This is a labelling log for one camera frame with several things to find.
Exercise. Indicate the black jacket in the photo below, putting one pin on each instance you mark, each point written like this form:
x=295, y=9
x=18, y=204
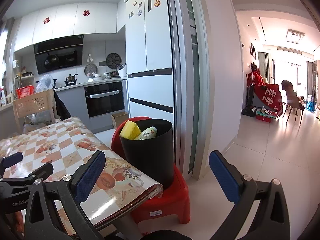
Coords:
x=61, y=107

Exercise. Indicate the white drink bottle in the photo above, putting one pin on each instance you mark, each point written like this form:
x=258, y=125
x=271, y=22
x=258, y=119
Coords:
x=147, y=133

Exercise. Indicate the yellow sponge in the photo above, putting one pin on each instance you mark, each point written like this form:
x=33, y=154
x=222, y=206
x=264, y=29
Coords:
x=128, y=130

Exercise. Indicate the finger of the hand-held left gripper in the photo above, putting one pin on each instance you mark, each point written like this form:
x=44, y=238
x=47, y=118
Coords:
x=12, y=160
x=42, y=171

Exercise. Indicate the white rice cooker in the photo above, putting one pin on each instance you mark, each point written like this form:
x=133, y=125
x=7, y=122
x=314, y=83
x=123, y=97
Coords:
x=123, y=72

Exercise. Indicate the beige plastic chair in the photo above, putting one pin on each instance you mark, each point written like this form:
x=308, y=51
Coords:
x=32, y=105

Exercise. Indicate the white spray bottle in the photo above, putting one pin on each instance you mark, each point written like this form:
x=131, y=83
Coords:
x=3, y=97

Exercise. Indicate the red plastic basket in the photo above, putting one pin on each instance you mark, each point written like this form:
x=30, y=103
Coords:
x=25, y=92

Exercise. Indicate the red banner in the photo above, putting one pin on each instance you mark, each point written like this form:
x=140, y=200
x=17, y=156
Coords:
x=268, y=95

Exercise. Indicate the red plastic stool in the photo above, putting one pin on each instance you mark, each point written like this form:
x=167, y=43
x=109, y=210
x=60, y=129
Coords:
x=170, y=200

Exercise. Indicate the black trash bin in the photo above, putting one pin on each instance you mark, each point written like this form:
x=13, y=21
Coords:
x=150, y=160

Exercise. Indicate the clear plastic bag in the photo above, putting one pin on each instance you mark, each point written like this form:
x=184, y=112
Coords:
x=45, y=82

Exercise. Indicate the black built-in oven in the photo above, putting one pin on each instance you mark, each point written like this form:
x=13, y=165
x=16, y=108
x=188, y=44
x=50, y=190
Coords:
x=103, y=102

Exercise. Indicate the black range hood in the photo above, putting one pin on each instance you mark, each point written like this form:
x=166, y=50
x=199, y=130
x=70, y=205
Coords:
x=58, y=55

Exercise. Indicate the brown dining chair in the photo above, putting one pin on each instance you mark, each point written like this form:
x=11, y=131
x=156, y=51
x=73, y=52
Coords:
x=291, y=95

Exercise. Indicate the cardboard box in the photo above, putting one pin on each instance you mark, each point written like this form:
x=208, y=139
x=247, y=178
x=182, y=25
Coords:
x=120, y=120

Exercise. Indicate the checked tablecloth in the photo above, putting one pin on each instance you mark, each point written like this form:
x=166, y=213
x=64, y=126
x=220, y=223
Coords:
x=62, y=142

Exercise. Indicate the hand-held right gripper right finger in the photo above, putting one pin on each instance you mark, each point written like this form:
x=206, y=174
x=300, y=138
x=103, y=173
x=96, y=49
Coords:
x=223, y=177

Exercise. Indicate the black cooking pot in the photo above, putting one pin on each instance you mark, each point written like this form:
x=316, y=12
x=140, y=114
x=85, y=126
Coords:
x=71, y=78

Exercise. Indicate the round grey rack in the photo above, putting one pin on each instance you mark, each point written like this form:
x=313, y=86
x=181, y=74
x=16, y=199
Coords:
x=90, y=70

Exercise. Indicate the white refrigerator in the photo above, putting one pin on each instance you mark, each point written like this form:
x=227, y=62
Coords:
x=150, y=42

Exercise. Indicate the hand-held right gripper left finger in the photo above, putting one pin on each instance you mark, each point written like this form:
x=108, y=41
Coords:
x=91, y=175

